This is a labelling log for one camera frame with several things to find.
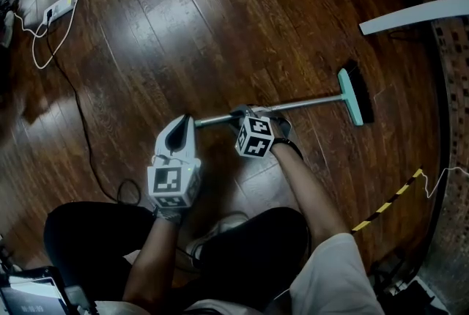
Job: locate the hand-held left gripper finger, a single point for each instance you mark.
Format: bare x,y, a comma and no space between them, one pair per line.
161,141
192,145

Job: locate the grey power adapter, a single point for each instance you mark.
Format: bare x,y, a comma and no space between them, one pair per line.
7,29

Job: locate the yellow black hazard tape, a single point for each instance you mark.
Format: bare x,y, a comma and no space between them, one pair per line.
388,201

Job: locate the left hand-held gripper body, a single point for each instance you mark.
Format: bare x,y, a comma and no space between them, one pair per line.
172,181

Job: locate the person's right white shoe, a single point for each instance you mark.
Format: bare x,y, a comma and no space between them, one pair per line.
220,233

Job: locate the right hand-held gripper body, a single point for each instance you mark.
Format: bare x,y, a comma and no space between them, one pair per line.
254,137

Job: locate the person's left forearm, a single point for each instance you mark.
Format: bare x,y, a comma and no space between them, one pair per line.
154,262

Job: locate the person's right hand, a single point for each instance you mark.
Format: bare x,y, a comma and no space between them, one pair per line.
282,128

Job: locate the white power strip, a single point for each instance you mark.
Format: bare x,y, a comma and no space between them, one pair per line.
60,7

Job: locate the person's right forearm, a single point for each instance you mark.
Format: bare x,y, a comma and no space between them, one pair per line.
304,189

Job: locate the white table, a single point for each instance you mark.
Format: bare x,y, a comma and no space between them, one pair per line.
414,15

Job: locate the person's black trousers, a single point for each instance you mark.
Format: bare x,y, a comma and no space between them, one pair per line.
91,244

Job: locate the black office chair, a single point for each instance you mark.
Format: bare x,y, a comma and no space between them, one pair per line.
388,277

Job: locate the person's white shirt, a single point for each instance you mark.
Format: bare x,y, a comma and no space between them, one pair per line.
329,277

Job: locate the tablet with timer screen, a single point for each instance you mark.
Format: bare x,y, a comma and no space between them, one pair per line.
29,295

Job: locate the person's left hand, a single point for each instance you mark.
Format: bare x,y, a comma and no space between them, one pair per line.
168,216

